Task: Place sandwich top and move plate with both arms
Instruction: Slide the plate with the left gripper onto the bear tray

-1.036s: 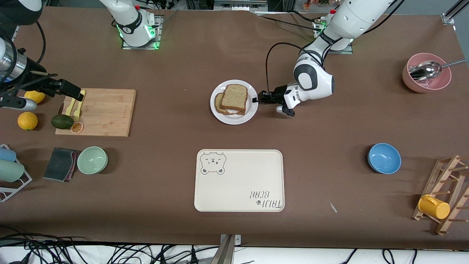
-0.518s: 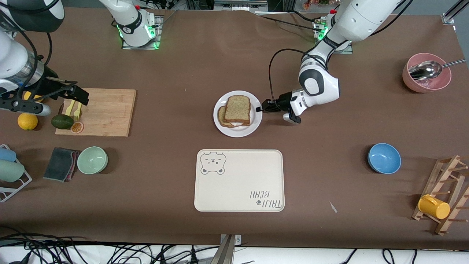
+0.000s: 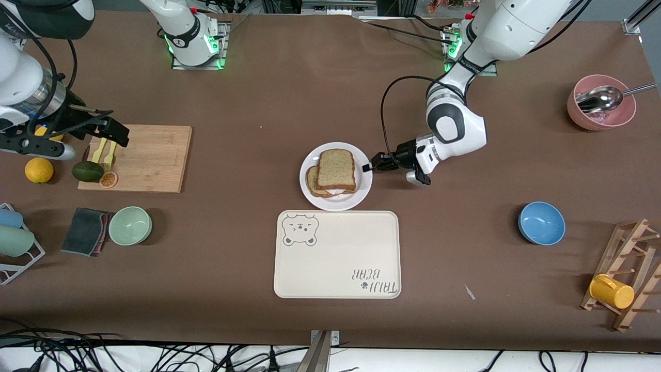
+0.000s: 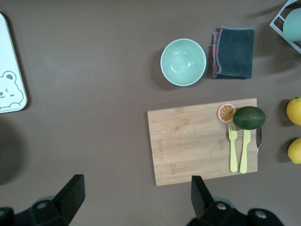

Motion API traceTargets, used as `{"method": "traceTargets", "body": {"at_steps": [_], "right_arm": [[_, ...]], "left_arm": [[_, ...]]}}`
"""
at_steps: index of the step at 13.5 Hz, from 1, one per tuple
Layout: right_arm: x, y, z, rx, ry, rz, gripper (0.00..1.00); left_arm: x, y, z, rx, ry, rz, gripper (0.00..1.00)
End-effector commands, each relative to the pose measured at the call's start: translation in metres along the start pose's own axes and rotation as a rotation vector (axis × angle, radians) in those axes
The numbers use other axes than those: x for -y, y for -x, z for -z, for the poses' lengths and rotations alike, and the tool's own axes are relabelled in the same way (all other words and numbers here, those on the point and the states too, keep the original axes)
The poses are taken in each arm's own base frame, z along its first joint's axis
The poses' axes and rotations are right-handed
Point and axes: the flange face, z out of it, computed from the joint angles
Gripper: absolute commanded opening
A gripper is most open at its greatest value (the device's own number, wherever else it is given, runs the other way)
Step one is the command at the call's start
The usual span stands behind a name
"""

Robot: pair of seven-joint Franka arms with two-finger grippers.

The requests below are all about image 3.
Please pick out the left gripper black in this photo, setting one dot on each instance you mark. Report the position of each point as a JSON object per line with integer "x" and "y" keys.
{"x": 404, "y": 154}

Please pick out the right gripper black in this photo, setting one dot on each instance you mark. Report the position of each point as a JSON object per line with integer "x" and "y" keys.
{"x": 75, "y": 122}

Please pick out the bread slice sandwich lid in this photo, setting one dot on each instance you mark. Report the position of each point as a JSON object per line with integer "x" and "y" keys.
{"x": 335, "y": 169}

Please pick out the white round plate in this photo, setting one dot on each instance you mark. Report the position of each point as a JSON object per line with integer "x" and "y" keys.
{"x": 335, "y": 204}

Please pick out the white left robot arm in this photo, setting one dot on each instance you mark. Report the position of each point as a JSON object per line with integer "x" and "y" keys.
{"x": 516, "y": 26}

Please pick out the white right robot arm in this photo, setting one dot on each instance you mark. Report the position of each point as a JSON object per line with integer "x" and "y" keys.
{"x": 15, "y": 67}

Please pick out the yellow plastic knife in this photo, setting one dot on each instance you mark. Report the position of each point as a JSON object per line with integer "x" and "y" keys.
{"x": 97, "y": 155}

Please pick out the yellow plastic fork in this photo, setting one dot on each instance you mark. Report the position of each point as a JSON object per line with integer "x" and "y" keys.
{"x": 109, "y": 160}

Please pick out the yellow lemon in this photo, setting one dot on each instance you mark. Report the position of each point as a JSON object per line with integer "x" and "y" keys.
{"x": 58, "y": 137}

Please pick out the dark green avocado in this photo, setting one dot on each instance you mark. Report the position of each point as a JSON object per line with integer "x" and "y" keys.
{"x": 87, "y": 171}

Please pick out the dried orange slice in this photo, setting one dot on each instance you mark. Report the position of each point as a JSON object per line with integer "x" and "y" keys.
{"x": 108, "y": 180}

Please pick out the wooden cutting board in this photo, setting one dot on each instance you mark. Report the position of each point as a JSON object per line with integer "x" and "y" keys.
{"x": 155, "y": 160}

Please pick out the bread slice under egg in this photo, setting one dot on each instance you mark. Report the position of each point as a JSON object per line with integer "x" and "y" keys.
{"x": 311, "y": 183}

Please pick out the orange-yellow lemon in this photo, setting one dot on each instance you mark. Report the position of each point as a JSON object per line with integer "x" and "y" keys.
{"x": 39, "y": 170}

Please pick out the pale green bowl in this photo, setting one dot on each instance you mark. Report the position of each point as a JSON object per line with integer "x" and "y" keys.
{"x": 130, "y": 226}

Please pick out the grey folded cloth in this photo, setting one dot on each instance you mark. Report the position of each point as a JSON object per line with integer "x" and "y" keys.
{"x": 82, "y": 232}

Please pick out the cream tray with bear print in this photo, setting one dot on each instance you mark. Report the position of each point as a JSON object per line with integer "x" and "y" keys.
{"x": 335, "y": 268}

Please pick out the light blue cup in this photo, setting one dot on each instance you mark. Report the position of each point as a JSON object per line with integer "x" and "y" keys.
{"x": 9, "y": 218}

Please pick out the pale green cup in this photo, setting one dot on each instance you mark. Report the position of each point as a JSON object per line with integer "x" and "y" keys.
{"x": 14, "y": 241}

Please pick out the small grey tape scrap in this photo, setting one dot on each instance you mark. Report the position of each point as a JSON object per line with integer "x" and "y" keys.
{"x": 469, "y": 292}

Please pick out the blue bowl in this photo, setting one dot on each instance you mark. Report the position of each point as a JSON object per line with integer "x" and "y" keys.
{"x": 541, "y": 223}

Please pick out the pink bowl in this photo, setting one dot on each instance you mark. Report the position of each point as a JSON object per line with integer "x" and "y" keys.
{"x": 601, "y": 123}

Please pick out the metal ladle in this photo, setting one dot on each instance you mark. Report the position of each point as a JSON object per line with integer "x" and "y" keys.
{"x": 599, "y": 99}

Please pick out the wooden mug rack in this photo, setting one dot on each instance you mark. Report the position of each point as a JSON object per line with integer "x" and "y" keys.
{"x": 627, "y": 243}

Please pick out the yellow mug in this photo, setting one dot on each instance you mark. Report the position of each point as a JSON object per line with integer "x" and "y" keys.
{"x": 612, "y": 292}

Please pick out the aluminium corner strut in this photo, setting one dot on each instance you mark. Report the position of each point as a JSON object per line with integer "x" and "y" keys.
{"x": 632, "y": 25}

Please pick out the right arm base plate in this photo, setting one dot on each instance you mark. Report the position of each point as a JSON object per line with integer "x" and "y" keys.
{"x": 181, "y": 66}

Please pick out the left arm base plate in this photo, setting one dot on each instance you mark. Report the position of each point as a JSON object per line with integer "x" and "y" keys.
{"x": 485, "y": 73}

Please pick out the aluminium frame profile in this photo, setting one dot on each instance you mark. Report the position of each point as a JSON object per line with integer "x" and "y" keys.
{"x": 335, "y": 6}

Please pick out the metal table edge bracket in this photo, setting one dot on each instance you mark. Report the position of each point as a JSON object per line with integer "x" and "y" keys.
{"x": 321, "y": 351}

